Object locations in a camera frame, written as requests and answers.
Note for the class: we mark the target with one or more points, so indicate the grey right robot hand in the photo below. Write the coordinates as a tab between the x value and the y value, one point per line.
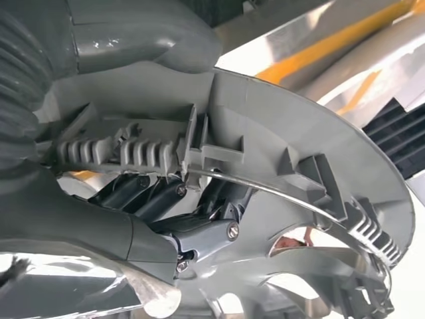
133	35

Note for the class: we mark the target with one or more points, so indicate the clear plastic film flap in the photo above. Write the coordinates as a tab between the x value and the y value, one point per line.
152	295

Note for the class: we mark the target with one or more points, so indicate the black ribbed panel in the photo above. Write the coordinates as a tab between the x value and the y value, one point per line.
398	136

